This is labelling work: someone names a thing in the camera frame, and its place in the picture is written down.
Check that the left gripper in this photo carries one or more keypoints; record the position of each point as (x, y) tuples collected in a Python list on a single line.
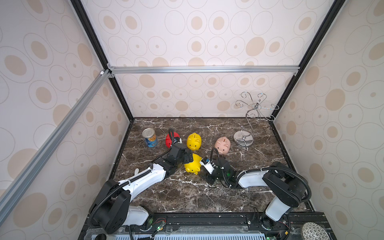
[(188, 157)]

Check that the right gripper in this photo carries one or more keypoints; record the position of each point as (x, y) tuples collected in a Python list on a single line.
[(216, 169)]

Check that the yellow piggy bank front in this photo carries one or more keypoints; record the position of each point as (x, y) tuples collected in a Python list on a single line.
[(195, 166)]

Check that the yellow piggy bank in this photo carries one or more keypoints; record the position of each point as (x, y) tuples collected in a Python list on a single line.
[(194, 142), (195, 166)]

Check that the pink piggy bank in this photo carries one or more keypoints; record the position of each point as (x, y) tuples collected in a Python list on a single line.
[(223, 145)]

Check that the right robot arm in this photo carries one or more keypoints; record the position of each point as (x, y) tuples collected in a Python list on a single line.
[(290, 189)]

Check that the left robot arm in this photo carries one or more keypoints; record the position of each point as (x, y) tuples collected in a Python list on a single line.
[(111, 209)]

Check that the red piggy bank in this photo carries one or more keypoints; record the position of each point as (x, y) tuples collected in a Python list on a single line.
[(170, 141)]

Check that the yellow piggy bank back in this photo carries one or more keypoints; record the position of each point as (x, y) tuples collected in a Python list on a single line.
[(194, 142)]

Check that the blue labelled tin can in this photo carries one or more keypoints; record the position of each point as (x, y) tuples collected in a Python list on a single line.
[(150, 137)]

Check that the perforated metal mesh dome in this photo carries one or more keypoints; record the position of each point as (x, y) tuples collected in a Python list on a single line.
[(313, 231)]

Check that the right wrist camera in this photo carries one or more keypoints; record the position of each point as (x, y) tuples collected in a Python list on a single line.
[(207, 164)]

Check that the chrome wire hook stand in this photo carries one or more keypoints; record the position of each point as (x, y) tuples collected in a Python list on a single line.
[(244, 137)]

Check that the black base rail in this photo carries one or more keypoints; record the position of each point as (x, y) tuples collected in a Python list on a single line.
[(215, 226)]

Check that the horizontal aluminium rail back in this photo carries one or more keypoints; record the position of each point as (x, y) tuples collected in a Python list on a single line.
[(201, 70)]

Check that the diagonal aluminium rail left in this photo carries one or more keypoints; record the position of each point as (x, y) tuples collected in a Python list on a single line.
[(23, 181)]

